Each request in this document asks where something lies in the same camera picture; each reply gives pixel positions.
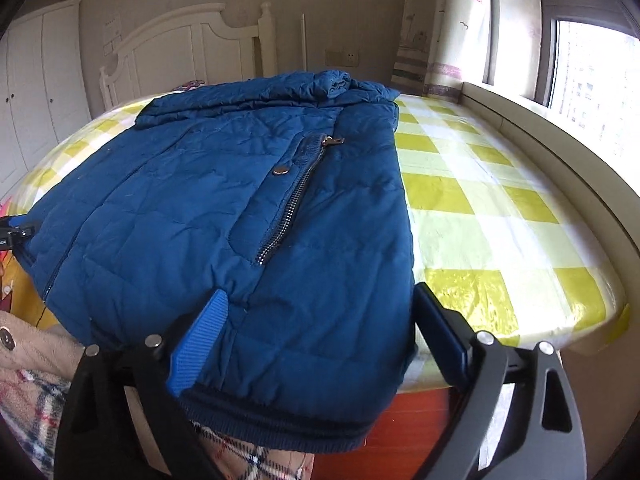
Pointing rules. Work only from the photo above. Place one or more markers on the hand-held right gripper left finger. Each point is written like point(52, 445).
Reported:
point(197, 350)

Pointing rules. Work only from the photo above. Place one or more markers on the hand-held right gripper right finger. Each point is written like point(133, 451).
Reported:
point(442, 340)

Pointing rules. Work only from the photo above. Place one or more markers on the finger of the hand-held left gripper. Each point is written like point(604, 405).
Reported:
point(15, 232)

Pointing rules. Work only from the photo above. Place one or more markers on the blue quilted jacket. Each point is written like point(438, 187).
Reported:
point(200, 210)

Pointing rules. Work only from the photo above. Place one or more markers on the orange bed base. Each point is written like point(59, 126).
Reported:
point(390, 420)

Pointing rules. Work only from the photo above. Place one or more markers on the bed with yellow checked sheet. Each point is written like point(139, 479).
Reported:
point(475, 210)

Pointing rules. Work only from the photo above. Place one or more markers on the white wardrobe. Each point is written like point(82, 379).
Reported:
point(35, 90)

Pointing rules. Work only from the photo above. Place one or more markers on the patterned round cushion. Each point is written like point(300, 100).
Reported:
point(192, 83)

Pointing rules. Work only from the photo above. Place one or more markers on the cream window sill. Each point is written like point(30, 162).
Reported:
point(550, 130)

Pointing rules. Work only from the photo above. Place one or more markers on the white bed headboard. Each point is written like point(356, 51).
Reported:
point(170, 50)

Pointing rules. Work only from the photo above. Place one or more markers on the printed curtain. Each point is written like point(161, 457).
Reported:
point(450, 25)

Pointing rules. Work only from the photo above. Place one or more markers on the dark framed window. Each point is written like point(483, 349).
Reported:
point(550, 5)

